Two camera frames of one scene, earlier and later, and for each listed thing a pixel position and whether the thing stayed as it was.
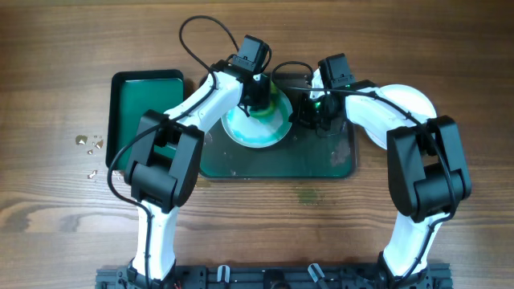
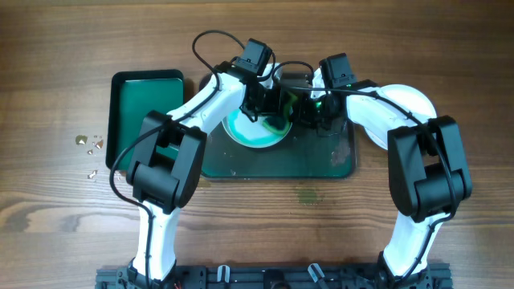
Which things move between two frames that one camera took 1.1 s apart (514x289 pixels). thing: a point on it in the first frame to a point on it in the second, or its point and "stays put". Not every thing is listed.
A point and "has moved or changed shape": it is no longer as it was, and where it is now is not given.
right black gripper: x=299 y=111 stays put
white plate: x=411 y=99 stays put
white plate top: x=259 y=131 stays put
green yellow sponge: x=272 y=105 has moved or changed shape
